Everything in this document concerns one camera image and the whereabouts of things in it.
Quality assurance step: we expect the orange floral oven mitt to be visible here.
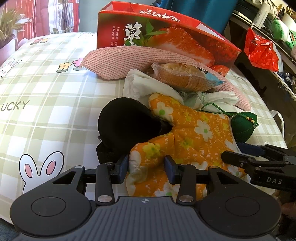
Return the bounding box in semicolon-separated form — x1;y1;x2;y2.
125;93;246;199

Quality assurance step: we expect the pink knitted cloth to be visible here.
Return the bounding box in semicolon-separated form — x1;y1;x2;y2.
80;46;251;111

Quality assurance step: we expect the black round soft object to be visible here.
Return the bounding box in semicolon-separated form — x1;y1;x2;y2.
96;97;172;164

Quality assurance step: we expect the white plastic bag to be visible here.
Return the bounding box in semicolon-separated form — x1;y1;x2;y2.
269;109;286;140

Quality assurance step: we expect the dark wooden shelf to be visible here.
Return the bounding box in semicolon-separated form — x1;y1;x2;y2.
229;14;295;133

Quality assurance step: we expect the checked bunny tablecloth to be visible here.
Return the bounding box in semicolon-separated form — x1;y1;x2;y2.
0;32;289;225

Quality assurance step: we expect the red plastic bag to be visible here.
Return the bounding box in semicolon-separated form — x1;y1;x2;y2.
244;28;283;72

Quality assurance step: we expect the packaged bread bun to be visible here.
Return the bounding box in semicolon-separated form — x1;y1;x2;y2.
152;62;225;92

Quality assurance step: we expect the white tube bottle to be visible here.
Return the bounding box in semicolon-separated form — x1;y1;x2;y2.
251;0;271;29

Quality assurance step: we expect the teal curtain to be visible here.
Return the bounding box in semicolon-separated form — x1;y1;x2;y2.
153;0;238;33

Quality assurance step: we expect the red strawberry cardboard box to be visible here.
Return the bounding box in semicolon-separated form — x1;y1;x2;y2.
97;1;241;76

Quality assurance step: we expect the potted green plant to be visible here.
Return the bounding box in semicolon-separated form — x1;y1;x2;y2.
1;8;32;48

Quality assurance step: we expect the green ball with cord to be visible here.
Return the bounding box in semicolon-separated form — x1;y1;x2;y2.
201;102;259;143

